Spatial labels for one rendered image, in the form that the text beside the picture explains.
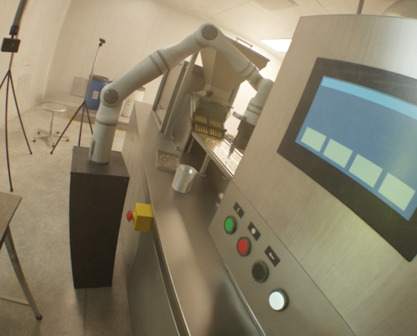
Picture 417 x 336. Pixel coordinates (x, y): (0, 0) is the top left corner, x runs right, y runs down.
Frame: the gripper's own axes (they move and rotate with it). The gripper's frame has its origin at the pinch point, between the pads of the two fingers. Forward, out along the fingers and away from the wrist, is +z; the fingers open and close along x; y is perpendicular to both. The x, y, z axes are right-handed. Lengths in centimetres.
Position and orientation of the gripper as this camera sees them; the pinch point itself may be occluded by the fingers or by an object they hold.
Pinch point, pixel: (228, 158)
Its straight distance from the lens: 95.4
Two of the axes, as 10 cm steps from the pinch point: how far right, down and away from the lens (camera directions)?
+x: -1.7, -4.3, 8.9
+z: -3.5, 8.7, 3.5
